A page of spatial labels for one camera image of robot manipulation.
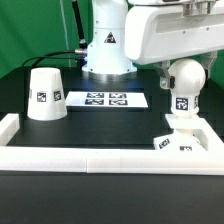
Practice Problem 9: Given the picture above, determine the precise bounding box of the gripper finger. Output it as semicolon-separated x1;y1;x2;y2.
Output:
154;61;175;90
201;51;217;79

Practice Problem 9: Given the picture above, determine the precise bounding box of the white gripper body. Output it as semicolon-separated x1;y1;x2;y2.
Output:
125;0;224;65

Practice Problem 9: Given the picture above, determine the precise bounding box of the white lamp bulb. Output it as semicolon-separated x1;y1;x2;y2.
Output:
169;59;205;117

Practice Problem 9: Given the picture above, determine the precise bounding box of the white lamp base with tags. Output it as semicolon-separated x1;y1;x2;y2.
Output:
153;113;206;152

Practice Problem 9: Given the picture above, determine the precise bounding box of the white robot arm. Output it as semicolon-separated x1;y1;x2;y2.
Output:
83;0;224;89

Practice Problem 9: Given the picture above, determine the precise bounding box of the white lamp shade with tags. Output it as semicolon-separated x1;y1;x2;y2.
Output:
27;67;67;121

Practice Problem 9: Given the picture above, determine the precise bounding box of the white sheet with tags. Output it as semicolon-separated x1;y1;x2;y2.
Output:
66;91;148;108

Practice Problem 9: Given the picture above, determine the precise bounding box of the black cable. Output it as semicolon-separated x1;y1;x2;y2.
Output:
21;50;88;68

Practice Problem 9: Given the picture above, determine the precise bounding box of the white U-shaped frame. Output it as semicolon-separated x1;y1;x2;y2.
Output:
0;114;224;175

